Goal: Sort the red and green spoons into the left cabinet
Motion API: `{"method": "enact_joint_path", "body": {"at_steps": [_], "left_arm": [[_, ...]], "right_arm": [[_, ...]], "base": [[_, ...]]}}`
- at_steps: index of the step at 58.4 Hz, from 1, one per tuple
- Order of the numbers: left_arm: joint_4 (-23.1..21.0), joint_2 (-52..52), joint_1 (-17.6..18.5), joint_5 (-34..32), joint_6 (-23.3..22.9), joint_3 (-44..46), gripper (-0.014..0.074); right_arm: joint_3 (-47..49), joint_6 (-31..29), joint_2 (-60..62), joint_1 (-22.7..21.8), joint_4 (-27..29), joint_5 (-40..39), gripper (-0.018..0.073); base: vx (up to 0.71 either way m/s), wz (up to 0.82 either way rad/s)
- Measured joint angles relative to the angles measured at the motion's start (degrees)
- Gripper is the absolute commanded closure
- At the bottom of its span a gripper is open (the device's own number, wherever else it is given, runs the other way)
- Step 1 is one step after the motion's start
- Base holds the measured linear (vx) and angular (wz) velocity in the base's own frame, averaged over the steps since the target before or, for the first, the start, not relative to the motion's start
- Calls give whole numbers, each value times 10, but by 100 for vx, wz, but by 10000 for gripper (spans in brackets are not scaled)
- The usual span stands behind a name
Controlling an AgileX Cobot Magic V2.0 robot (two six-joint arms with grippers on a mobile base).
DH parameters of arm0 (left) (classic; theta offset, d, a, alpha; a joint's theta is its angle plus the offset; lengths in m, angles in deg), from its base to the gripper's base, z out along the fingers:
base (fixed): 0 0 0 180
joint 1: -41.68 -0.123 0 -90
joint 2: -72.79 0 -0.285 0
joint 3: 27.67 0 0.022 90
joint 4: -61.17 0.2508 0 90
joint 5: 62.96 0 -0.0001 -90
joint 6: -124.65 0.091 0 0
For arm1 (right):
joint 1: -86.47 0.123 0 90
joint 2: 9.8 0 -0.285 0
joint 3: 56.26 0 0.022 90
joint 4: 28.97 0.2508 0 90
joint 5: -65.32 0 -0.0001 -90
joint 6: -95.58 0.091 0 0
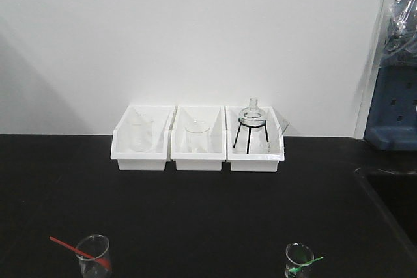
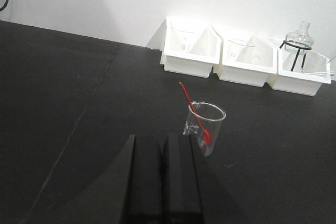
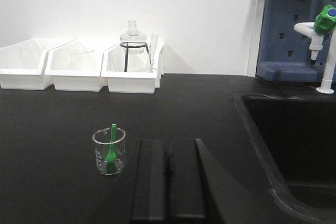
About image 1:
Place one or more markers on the green plastic spoon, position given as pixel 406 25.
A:
pixel 306 263

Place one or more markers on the red plastic spoon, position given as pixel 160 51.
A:
pixel 78 251

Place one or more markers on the glass beaker in middle bin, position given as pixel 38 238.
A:
pixel 197 135

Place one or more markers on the glass beaker in bin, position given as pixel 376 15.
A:
pixel 140 132
pixel 197 135

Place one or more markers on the middle white storage bin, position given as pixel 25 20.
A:
pixel 214 116

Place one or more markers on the white storage bin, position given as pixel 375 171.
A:
pixel 154 159
pixel 214 116
pixel 266 162

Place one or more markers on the round glass flask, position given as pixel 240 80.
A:
pixel 252 115

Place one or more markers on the right white storage bin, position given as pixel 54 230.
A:
pixel 266 162

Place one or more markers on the glass beaker in left bin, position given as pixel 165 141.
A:
pixel 140 132

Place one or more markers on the left white storage bin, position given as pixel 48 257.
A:
pixel 154 159

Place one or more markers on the front right glass beaker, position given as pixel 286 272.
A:
pixel 298 254

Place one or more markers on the front left glass beaker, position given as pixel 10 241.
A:
pixel 99 264

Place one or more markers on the blue pegboard drying rack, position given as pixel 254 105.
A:
pixel 391 123

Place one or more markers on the clear plastic bag of pegs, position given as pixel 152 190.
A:
pixel 400 43

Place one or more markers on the black wire tripod stand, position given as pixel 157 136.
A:
pixel 251 139

